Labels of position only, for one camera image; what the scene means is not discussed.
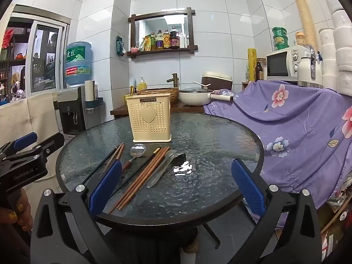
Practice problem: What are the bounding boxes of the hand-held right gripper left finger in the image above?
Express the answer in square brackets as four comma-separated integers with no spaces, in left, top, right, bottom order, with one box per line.
[30,159,123,264]

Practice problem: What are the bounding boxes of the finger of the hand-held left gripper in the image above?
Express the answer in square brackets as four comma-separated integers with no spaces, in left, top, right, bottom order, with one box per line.
[0,131,38,158]
[11,132,66,162]

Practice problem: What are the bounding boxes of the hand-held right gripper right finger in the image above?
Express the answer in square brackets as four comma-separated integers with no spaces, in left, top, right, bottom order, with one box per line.
[231,159,322,264]

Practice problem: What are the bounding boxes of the metal spoon with wooden handle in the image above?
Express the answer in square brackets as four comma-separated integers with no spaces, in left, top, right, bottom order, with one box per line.
[121,143,147,172]

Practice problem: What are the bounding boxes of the silver metal spoon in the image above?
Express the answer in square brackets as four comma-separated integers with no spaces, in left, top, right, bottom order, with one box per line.
[146,150,179,189]

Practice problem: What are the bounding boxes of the dark spoon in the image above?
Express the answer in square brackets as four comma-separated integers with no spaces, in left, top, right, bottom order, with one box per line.
[172,152,187,168]

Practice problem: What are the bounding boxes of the cream perforated utensil holder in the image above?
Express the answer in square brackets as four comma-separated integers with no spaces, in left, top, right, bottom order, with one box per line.
[126,93,172,143]

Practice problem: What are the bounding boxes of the person's left hand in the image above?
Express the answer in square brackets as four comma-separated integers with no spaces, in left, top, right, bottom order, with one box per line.
[0,189,34,243]

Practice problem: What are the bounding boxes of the grey water dispenser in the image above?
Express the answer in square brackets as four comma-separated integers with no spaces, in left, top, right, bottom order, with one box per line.
[56,85,88,141]

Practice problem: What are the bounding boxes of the round glass table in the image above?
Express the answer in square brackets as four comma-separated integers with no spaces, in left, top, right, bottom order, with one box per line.
[55,112,265,264]

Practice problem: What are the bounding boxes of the white paper cup tube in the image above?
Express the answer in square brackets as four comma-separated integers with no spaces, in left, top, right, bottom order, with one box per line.
[84,80,96,102]

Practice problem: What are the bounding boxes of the purple floral cloth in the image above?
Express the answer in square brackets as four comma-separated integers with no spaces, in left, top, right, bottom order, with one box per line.
[203,80,352,226]

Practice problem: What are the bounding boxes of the aluminium sliding window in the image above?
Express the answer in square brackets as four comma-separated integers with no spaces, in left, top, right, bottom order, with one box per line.
[14,5,71,94]

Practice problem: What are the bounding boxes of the blue water jug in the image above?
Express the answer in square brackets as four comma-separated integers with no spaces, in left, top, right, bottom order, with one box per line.
[64,41,93,86]

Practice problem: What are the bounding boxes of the white pot with glass lid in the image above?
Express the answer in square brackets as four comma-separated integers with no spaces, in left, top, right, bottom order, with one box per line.
[179,87,234,106]

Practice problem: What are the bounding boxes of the red artificial flower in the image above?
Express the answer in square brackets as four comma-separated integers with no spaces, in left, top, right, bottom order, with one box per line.
[2,27,17,50]

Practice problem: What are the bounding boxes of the brown and cream rice cooker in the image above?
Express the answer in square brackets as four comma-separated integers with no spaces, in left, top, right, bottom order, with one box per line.
[201,71,234,91]

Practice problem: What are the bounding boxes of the woven basin sink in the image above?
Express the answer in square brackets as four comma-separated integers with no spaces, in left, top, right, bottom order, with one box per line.
[137,87,180,105]

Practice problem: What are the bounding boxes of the brown glass bottle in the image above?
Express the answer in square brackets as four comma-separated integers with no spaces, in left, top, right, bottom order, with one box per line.
[255,60,264,82]

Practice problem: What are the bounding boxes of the yellow roll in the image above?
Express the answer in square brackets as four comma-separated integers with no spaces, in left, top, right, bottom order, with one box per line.
[247,48,257,82]

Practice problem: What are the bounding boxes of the bronze faucet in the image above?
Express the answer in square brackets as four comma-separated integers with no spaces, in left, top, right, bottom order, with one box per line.
[167,73,180,89]

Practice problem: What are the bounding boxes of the white microwave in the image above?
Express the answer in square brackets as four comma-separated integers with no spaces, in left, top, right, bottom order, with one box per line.
[265,45,311,79]

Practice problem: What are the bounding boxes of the white kettle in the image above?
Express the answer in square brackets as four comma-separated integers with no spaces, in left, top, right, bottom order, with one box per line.
[297,45,323,88]

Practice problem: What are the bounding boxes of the yellow seasoning packet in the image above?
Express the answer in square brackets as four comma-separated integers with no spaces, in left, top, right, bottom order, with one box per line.
[139,36,152,52]

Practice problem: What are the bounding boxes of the wooden framed mirror shelf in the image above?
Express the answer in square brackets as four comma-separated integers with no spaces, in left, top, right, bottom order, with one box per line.
[127,7,198,59]

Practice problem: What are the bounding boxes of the dark sauce bottle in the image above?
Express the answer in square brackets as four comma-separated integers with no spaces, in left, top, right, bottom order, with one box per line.
[169,27,180,48]

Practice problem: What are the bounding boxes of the stacks of white paper bowls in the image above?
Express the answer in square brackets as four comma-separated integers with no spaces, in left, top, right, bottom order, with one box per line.
[311,0,352,97]

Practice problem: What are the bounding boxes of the tall stack of paper cups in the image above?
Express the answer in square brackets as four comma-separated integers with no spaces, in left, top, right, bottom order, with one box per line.
[292,0,319,47]

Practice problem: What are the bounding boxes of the green wall packet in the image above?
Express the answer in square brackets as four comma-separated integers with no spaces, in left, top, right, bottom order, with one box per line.
[116,36,127,57]

